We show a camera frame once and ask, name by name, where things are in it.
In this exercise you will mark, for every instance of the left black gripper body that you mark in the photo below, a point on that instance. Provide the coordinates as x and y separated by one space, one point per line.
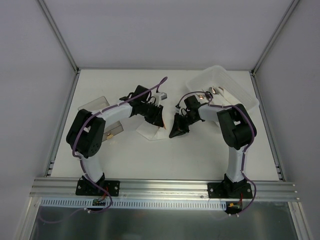
158 115

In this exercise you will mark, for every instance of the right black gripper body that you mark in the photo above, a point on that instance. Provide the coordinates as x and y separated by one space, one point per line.
182 122

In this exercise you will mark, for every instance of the orange plastic fork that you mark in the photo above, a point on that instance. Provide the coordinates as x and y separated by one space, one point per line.
165 124

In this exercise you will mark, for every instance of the white paper napkin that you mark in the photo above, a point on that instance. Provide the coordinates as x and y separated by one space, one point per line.
154 133

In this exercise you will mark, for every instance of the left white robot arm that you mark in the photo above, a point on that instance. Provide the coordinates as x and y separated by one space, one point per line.
85 135

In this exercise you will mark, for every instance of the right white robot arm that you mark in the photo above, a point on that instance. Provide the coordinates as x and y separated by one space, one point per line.
238 132

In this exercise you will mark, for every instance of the rolled napkin bundle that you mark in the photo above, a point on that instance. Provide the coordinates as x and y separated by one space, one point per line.
215 97

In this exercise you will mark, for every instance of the white plastic basket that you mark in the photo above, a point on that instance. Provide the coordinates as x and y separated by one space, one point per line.
215 77

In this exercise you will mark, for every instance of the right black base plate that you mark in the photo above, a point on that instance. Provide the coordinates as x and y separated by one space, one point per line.
227 190

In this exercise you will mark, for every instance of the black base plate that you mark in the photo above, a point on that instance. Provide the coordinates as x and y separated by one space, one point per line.
112 187
227 190

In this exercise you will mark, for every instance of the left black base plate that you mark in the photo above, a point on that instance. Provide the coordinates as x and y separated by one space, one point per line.
112 187

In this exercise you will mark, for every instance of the aluminium mounting rail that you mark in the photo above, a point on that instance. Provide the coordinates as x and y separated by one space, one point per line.
267 191

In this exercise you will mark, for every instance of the white slotted cable duct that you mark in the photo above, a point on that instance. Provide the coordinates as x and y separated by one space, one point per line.
152 204

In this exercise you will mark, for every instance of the right aluminium frame post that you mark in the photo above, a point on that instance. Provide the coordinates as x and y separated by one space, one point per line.
275 35

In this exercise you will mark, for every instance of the aluminium frame post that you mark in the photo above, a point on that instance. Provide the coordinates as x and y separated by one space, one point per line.
275 35
57 33

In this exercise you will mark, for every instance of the left aluminium frame post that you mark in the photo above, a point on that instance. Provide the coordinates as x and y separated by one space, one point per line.
57 33

